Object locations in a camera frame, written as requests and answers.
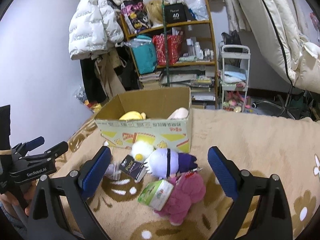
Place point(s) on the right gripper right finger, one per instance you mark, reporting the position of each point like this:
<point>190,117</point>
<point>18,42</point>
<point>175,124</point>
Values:
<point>271,220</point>

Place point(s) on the white purple doll plush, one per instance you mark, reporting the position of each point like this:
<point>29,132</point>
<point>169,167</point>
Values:
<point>162,162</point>

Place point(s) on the clear plastic bag item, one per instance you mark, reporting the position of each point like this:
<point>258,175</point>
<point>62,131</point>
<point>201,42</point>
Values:
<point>113,172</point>

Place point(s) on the beige trench coat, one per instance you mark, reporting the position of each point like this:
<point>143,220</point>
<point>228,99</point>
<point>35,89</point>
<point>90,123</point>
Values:
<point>105,65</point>

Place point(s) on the blonde wig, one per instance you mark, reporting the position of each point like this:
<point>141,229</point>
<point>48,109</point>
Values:
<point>155,12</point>

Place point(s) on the yellow plush toy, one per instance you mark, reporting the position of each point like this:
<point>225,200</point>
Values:
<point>133,115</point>

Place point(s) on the purple patterned bag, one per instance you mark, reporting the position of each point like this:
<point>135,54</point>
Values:
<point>135,16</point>

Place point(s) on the wooden bookshelf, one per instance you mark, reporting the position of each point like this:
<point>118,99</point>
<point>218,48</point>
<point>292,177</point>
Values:
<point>197,66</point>

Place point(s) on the cardboard box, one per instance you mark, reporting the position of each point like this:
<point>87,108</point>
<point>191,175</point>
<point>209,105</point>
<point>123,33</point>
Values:
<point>156,129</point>

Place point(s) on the red gift bag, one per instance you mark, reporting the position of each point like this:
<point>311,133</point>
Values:
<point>174,47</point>

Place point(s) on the person left hand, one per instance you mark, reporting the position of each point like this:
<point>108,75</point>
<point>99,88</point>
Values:
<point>9,201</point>

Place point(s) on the green tissue pack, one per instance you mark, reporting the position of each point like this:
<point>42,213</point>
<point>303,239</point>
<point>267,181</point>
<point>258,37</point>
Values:
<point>156,194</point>

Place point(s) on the beige patterned blanket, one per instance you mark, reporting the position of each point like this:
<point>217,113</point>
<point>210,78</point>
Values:
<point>264,145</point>

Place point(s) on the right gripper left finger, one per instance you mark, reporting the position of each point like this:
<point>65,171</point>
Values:
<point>47,219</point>

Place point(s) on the pink bear plush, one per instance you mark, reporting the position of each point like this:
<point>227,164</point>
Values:
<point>188,189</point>

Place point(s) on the black tissue pack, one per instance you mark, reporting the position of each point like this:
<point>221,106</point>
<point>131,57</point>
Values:
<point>132,168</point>

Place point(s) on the black box with 40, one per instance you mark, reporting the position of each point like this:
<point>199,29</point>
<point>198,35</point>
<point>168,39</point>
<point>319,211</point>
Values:
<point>175,13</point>

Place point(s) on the stack of books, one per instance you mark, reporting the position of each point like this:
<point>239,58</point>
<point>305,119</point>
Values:
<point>155,76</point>

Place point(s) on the white puffer jacket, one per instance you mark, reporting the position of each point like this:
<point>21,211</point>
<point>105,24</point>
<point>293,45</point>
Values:
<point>93,30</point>

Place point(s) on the teal gift bag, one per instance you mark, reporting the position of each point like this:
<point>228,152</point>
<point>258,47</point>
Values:
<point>145,54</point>

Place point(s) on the green pole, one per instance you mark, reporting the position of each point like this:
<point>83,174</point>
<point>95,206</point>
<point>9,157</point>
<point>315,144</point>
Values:
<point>165,44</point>

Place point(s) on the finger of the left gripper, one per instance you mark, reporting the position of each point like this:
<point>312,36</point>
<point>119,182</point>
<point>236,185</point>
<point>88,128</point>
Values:
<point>24,148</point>
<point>53,152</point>

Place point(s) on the white rolling cart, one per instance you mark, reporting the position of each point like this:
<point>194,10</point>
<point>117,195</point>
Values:
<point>234,76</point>

